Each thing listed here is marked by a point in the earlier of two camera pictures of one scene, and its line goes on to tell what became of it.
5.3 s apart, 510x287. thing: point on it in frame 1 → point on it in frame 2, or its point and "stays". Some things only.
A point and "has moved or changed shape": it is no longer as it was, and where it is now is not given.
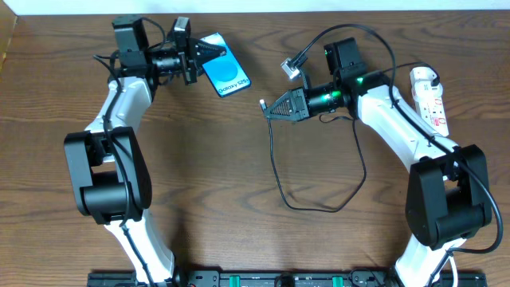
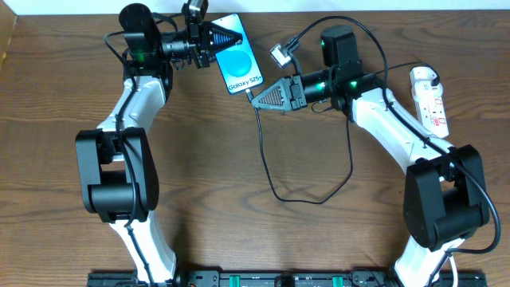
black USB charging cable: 264,106 → 351,139
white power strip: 433,113 stays
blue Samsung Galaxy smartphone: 225,72 has moved or changed shape
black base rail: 283,278 stays
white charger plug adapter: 421,79 stays
